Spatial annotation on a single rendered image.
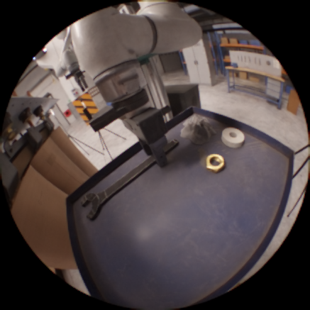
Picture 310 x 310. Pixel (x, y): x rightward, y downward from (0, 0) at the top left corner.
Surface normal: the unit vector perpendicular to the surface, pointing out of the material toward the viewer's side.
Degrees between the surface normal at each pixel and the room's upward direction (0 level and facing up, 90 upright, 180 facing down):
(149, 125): 90
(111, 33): 91
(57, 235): 90
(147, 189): 0
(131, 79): 90
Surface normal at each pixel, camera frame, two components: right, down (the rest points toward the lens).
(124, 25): 0.55, 0.45
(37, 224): 0.94, -0.30
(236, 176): -0.31, -0.66
